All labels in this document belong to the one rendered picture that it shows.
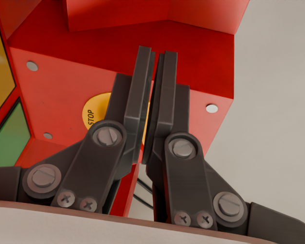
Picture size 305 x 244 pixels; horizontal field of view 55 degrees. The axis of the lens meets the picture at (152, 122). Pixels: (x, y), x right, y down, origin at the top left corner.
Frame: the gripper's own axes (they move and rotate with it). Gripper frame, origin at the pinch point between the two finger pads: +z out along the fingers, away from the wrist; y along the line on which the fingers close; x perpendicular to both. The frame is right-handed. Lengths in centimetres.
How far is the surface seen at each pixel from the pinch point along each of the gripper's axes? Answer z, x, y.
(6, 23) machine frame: 26.0, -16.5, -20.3
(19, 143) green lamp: 5.0, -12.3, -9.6
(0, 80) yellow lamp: 5.4, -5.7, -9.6
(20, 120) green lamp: 6.0, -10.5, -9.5
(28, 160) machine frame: 19.0, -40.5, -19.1
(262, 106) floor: 80, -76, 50
